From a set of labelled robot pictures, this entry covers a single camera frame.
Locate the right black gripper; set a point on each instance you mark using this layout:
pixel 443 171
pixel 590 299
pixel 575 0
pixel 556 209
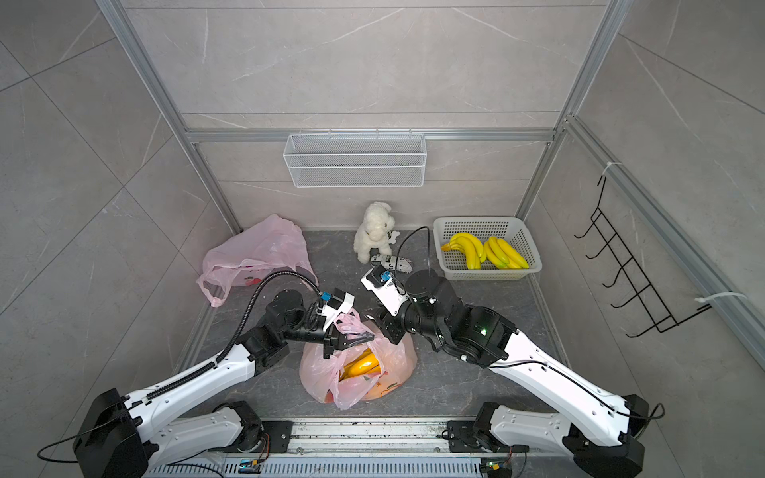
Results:
pixel 386 323

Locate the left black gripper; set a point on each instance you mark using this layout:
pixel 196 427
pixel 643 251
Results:
pixel 337 340

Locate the orange-yellow banana bunch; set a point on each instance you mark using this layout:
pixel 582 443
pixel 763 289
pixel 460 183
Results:
pixel 366 363

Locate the pink plastic bag with print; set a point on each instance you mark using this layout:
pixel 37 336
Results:
pixel 321 377

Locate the plain pink plastic bag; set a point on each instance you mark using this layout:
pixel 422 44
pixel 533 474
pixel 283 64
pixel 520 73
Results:
pixel 247 258

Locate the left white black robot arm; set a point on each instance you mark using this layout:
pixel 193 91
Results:
pixel 125 435

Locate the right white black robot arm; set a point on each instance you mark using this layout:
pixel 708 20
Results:
pixel 598 430

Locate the yellow-green banana bunch left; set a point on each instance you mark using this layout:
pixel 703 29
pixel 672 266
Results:
pixel 467 244

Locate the yellow-green banana bunch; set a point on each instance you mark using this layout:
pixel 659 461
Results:
pixel 503 256
pixel 467 244

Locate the yellow-green banana bunch right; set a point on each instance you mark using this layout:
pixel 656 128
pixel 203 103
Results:
pixel 503 256

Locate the white plush toy dog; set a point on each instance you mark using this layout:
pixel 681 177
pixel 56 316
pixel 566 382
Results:
pixel 375 232

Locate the white plastic basket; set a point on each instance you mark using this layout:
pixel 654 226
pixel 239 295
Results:
pixel 510 229

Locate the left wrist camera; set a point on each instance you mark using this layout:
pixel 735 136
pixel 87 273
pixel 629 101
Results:
pixel 333 305

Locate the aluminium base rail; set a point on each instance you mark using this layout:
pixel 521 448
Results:
pixel 367 447

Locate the black wire hook rack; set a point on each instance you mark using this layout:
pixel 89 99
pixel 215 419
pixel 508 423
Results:
pixel 630 270

